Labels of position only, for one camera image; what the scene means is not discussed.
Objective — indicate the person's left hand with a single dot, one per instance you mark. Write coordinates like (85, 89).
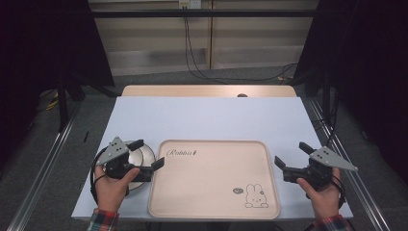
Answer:
(110, 192)

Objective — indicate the pale blue table mat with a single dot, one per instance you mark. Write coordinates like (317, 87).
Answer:
(208, 118)

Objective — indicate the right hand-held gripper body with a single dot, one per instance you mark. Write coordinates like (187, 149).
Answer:
(324, 159)

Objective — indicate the black curtain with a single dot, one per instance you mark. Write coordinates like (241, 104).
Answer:
(41, 48)
(365, 64)

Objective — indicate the white round plate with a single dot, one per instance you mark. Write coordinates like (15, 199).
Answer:
(141, 156)

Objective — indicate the dark table grommet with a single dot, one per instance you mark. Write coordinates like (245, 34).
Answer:
(242, 95)

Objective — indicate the beige tray with rabbit print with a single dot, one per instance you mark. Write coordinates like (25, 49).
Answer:
(211, 179)

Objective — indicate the small black floor stick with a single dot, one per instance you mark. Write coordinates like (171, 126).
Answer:
(86, 136)

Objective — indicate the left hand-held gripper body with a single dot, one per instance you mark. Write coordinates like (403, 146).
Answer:
(113, 150)

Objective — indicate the metal floor rail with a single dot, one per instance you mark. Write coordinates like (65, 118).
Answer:
(356, 189)
(45, 166)

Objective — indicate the black horizontal bar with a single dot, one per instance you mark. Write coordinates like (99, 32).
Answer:
(205, 13)

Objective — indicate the white wall socket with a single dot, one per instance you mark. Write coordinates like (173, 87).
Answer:
(190, 3)

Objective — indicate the person's right hand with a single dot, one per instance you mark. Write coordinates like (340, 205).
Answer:
(324, 200)

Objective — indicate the black metal stand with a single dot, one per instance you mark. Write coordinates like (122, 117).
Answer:
(62, 106)
(326, 96)

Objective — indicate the wooden table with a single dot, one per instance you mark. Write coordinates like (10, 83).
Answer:
(192, 90)

